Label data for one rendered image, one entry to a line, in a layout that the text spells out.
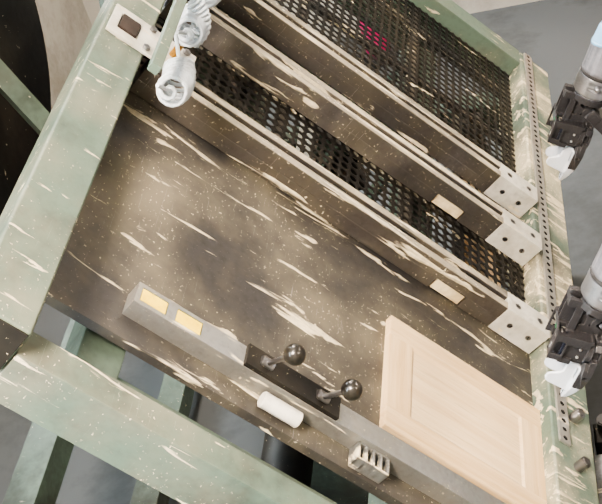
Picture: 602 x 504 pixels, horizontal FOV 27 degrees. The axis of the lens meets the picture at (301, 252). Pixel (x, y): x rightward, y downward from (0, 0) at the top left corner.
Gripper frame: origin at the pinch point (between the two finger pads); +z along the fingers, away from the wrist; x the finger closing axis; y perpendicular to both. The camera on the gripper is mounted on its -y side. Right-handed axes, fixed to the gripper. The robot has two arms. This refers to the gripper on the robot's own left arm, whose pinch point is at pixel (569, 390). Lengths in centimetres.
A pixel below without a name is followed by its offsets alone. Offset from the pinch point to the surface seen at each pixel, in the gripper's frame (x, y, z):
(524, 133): -151, -10, 45
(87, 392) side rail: 24, 74, 3
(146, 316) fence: -1, 70, 8
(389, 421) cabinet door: -12.3, 23.4, 29.5
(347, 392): 2.4, 34.7, 10.7
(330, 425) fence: -1.7, 35.0, 23.5
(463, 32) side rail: -189, 11, 39
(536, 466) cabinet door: -26, -11, 45
